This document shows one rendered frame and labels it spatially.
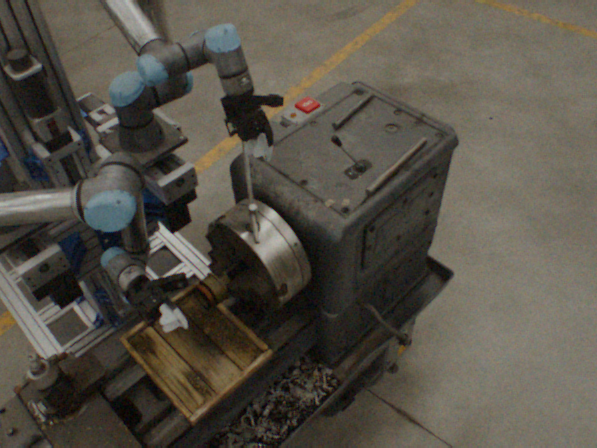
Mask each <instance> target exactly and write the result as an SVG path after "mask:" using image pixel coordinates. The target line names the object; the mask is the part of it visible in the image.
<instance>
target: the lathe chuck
mask: <svg viewBox="0 0 597 448"><path fill-rule="evenodd" d="M220 218H223V219H220ZM218 219H220V220H219V221H218V224H219V225H220V227H221V229H222V231H223V232H224V234H226V236H227V237H228V240H229V242H230V243H231V245H232V247H233V248H234V250H235V252H236V253H237V256H238V257H240V258H239V260H238V261H236V262H235V263H233V264H232V265H231V266H230V267H228V268H227V269H226V270H225V272H226V274H228V273H229V272H231V270H232V269H233V268H234V267H236V266H238V262H240V261H243V262H244V261H245V262H246V264H247V265H248V266H249V268H250V271H252V272H253V273H254V274H257V275H258V276H259V277H261V278H262V279H264V280H265V281H266V282H268V283H269V284H270V285H273V287H274V288H275V289H277V290H279V289H280V288H281V287H280V285H281V284H282V283H284V285H285V290H286V292H285V294H284V295H283V296H282V295H281V296H280V297H277V296H276V295H275V296H274V297H271V298H270V299H269V300H268V301H266V302H265V304H263V302H261V301H260V300H259V299H258V298H255V297H254V296H252V297H251V298H250V300H251V301H253V302H254V304H255V305H258V306H259V307H261V308H263V309H265V310H268V311H277V310H278V309H279V308H281V307H282V306H283V305H284V304H285V302H287V301H289V300H290V299H291V298H292V297H293V296H295V295H296V294H297V293H298V292H299V291H300V290H301V288H302V274H301V269H300V266H299V263H298V261H297V259H296V257H295V255H294V252H293V250H292V249H291V247H290V245H289V244H287V242H286V241H285V240H284V237H283V236H282V235H281V233H280V232H279V231H278V230H277V229H276V228H275V227H274V225H272V224H271V222H270V221H268V220H267V219H266V218H265V217H264V216H263V215H261V214H260V213H259V212H258V222H256V224H258V225H259V226H260V229H259V230H258V232H259V238H260V244H258V245H256V244H255V243H254V235H253V232H250V231H249V230H248V229H247V226H248V225H249V224H250V222H249V206H247V205H243V204H237V205H234V206H233V208H231V209H230V210H228V211H227V212H226V213H223V214H222V215H220V216H219V217H217V218H216V219H215V220H213V221H212V222H211V224H210V225H209V228H207V233H210V232H211V231H212V230H214V229H215V228H216V226H215V225H214V222H216V221H217V220H218Z"/></svg>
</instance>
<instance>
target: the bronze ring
mask: <svg viewBox="0 0 597 448"><path fill-rule="evenodd" d="M229 282H231V280H230V278H229V277H228V276H227V275H226V274H225V273H223V272H222V273H221V274H219V275H214V274H213V273H208V274H206V277H204V278H203V279H202V280H200V281H199V284H197V285H196V286H195V287H194V288H193V292H194V295H195V297H196V298H197V300H198V301H199V302H200V303H201V304H202V307H204V308H205V309H207V310H210V309H212V308H213V307H215V305H216V306H218V305H219V303H221V302H222V301H224V300H228V299H229V298H230V295H229V291H228V288H227V284H228V283H229Z"/></svg>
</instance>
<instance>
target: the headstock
mask: <svg viewBox="0 0 597 448"><path fill-rule="evenodd" d="M369 92H371V93H372V94H374V98H373V99H370V100H369V101H368V102H367V103H366V104H365V105H363V106H362V107H361V109H360V110H359V111H358V112H356V113H355V114H353V115H352V116H351V117H350V118H348V119H347V120H346V121H345V122H344V123H343V124H341V125H340V127H339V128H338V129H334V128H333V126H332V122H334V121H335V120H336V119H338V118H339V117H341V116H342V115H343V114H344V113H345V112H347V111H348V110H349V108H350V107H351V106H352V105H354V104H356V103H357V102H358V101H359V100H361V99H362V98H363V97H364V96H365V95H367V94H368V93H369ZM314 99H315V100H316V101H318V102H320V103H323V104H324V105H325V107H324V108H322V109H320V111H318V112H317V113H315V114H314V115H312V116H310V117H309V118H307V119H306V120H303V121H302V122H300V123H299V124H297V125H296V124H294V123H293V122H291V121H290V120H287V119H285V118H283V119H281V121H280V122H279V124H281V125H282V126H284V128H285V129H287V130H286V131H283V132H275V133H274V146H273V154H271V157H270V161H269V162H267V161H265V158H264V157H263V156H259V157H254V156H253V154H249V155H248V159H249V168H250V177H251V185H252V195H253V199H254V200H258V201H261V202H263V203H264V204H266V205H267V206H269V208H270V209H272V210H274V211H275V212H276V213H277V214H278V215H279V216H280V217H281V218H282V219H283V220H284V221H285V222H286V224H287V225H289V226H290V228H291V229H292V230H293V231H294V233H295V234H296V236H297V237H298V240H299V241H300V243H301V245H302V247H303V249H305V251H306V253H307V256H308V259H309V262H310V266H311V280H310V282H309V283H308V284H307V285H306V287H305V288H303V289H302V290H300V291H301V292H302V293H303V294H305V295H306V296H308V297H309V298H310V299H311V300H313V301H314V302H315V304H316V305H317V306H319V307H320V308H322V309H323V310H324V311H326V312H327V313H329V314H338V313H341V312H342V311H343V310H344V309H345V308H346V307H348V306H349V305H350V303H351V302H352V299H354V294H355V292H356V291H357V290H358V289H359V288H360V286H361V285H362V284H364V283H365V282H366V281H367V280H368V279H370V278H371V277H372V276H373V275H375V274H376V273H377V272H378V270H379V269H380V268H381V267H382V266H383V265H384V264H387V263H388V262H389V261H390V260H391V259H392V258H393V257H394V255H395V254H397V253H398V252H399V251H400V250H401V249H402V248H404V247H405V246H406V245H408V244H409V243H410V242H411V241H412V239H413V238H414V237H415V236H416V235H418V234H419V233H420V232H422V231H423V230H424V229H425V228H426V227H427V226H429V225H430V224H431V222H432V221H433V220H434V219H435V218H436V217H437V216H438V215H439V210H441V205H442V201H443V197H444V192H445V187H446V183H447V179H448V174H449V169H450V165H451V161H452V156H453V151H454V149H455V148H456V147H457V146H458V143H459V141H458V138H457V135H456V132H455V130H454V128H453V127H452V126H450V125H448V124H446V123H443V122H441V121H440V119H438V118H436V117H434V116H432V115H430V114H428V113H425V112H423V111H421V110H419V109H417V108H415V107H413V106H411V104H409V103H406V102H404V101H402V100H401V99H399V98H397V97H395V96H393V95H391V94H388V93H386V92H384V91H382V90H380V88H378V87H376V86H374V85H371V84H369V83H367V82H365V81H363V80H358V81H354V82H353V83H352V84H350V83H348V82H345V81H343V82H340V83H337V84H336V85H334V86H333V87H331V88H329V89H328V90H326V91H325V93H323V94H322V95H319V96H318V97H316V98H314ZM333 135H336V136H338V137H339V138H340V140H341V141H342V144H343V146H344V147H345V148H346V149H347V151H348V152H349V153H350V154H351V155H352V156H354V157H355V158H356V160H357V161H358V163H362V164H365V165H366V166H367V169H366V170H365V171H363V172H360V171H357V170H356V168H355V166H356V164H355V163H354V162H352V161H351V160H350V157H349V156H348V155H347V154H346V153H345V152H344V151H343V150H342V149H341V148H339V147H338V146H335V145H334V144H333V142H332V141H331V137H332V136H333ZM421 137H425V138H426V140H427V143H426V144H425V145H424V146H422V147H421V148H420V149H419V150H418V151H417V152H416V153H415V154H414V155H413V156H412V158H411V159H410V160H408V161H407V162H406V163H405V164H403V165H402V166H401V167H400V168H399V169H398V170H397V171H396V172H395V173H394V174H393V176H392V177H391V178H389V179H388V180H387V181H385V182H384V183H383V184H382V185H381V186H380V187H379V188H378V189H377V190H376V192H375V193H374V194H373V195H372V196H368V195H366V193H365V189H366V188H367V187H368V186H370V185H371V184H372V183H373V182H374V181H376V180H377V179H378V178H379V177H380V176H381V174H382V173H383V172H384V171H385V170H387V169H388V168H389V167H391V166H392V165H393V164H394V163H395V162H396V161H397V160H398V159H399V157H400V156H401V155H402V154H403V153H406V152H407V151H408V150H409V149H410V148H411V147H412V146H413V145H414V144H415V143H416V142H417V141H418V139H419V138H421ZM230 174H231V181H232V190H233V194H234V200H235V205H236V204H237V203H239V202H240V201H242V200H244V199H249V197H248V187H247V179H246V170H245V161H244V152H242V153H239V154H238V155H237V156H236V157H235V158H234V160H233V161H232V163H231V165H230ZM330 199H331V200H333V201H334V203H333V204H331V205H330V206H329V208H327V206H326V204H324V203H325V202H326V201H328V200H330ZM344 199H347V200H348V199H349V200H350V201H349V203H348V205H344V204H342V202H343V200H344ZM313 200H318V201H317V203H313ZM315 291H316V292H315ZM326 301H327V302H326Z"/></svg>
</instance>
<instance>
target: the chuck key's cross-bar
mask: <svg viewBox="0 0 597 448"><path fill-rule="evenodd" d="M242 142H243V152H244V161H245V170H246V179H247V187H248V197H249V204H254V202H253V195H252V185H251V177H250V168H249V159H248V154H246V153H245V148H246V146H247V142H246V141H243V140H242ZM251 220H252V228H253V235H254V243H255V244H256V245H258V244H260V238H259V232H258V225H256V217H255V214H251Z"/></svg>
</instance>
